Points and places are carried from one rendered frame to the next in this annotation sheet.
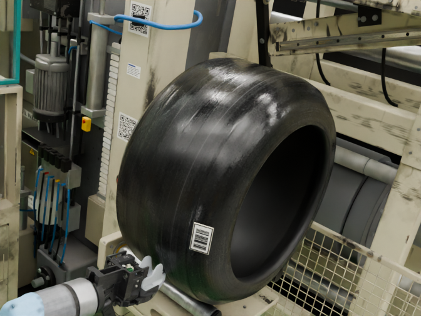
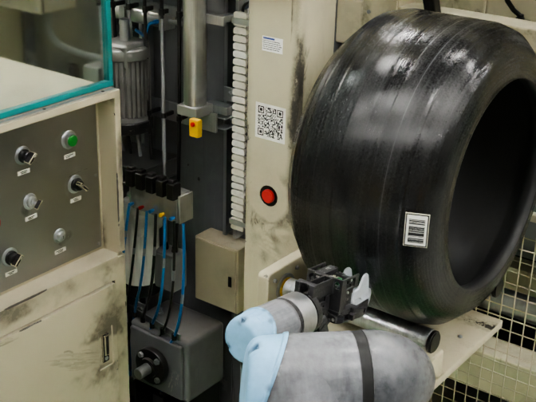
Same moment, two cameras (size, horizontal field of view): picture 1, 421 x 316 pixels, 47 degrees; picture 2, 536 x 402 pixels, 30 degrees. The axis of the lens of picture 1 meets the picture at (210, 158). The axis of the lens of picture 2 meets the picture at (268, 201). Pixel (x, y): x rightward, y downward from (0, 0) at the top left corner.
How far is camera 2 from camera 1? 76 cm
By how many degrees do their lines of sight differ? 1
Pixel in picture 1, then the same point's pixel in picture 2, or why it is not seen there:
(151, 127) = (330, 112)
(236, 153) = (442, 124)
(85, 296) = (305, 308)
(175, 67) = (324, 31)
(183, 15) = not seen: outside the picture
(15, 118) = (113, 133)
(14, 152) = (113, 179)
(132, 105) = (275, 90)
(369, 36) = not seen: outside the picture
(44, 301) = (270, 313)
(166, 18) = not seen: outside the picture
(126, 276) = (336, 286)
